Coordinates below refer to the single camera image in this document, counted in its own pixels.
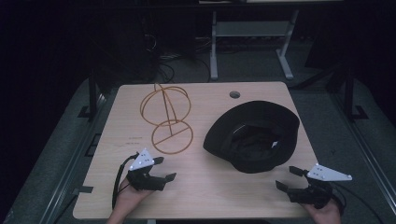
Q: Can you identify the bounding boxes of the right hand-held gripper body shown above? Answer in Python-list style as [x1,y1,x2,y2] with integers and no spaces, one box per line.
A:
[287,162,353,210]

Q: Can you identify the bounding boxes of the black table edge bracket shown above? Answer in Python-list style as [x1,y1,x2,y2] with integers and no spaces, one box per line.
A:
[72,185,94,196]

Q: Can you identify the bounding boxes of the grey metal desk frame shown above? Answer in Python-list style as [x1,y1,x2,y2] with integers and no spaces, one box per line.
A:
[209,9,300,81]

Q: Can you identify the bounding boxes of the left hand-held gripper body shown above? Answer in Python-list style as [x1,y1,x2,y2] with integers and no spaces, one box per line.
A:
[125,147,166,192]

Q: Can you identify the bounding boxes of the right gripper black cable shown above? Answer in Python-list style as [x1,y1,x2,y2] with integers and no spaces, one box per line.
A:
[329,182,385,224]

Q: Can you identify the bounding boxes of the black bucket hat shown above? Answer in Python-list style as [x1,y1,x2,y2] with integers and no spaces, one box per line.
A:
[203,100,302,175]

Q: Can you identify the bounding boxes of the black upright post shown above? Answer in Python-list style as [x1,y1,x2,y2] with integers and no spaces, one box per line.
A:
[343,66,370,121]
[78,69,99,121]

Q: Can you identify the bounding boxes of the black floor cables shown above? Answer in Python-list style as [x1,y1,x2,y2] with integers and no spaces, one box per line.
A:
[156,53,213,84]

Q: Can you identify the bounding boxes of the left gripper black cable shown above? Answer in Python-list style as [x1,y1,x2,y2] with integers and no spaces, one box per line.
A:
[111,151,140,210]

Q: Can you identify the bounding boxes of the orange wire hat stand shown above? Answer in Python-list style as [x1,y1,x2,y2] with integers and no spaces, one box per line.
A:
[139,82,194,156]

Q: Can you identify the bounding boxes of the aluminium floor rail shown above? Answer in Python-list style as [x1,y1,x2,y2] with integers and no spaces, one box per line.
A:
[329,92,396,217]
[38,92,108,224]

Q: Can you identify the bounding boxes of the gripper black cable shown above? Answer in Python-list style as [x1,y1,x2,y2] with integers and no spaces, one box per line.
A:
[329,182,385,224]
[111,151,140,210]

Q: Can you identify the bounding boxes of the person's left hand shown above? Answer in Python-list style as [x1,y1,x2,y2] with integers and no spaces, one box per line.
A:
[115,178,154,215]

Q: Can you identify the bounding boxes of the person's right hand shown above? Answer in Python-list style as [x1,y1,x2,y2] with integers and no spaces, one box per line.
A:
[301,198,343,224]

